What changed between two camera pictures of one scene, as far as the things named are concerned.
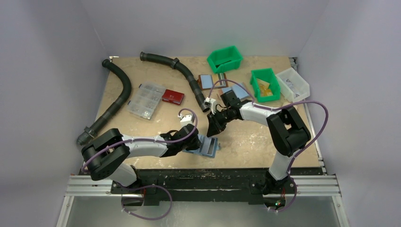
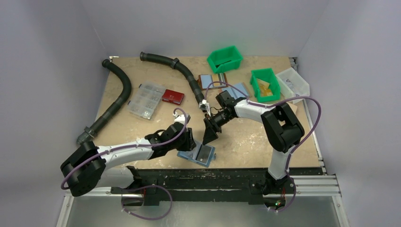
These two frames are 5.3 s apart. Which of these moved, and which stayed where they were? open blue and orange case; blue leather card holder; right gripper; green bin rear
Moved: blue leather card holder
Stayed: green bin rear; right gripper; open blue and orange case
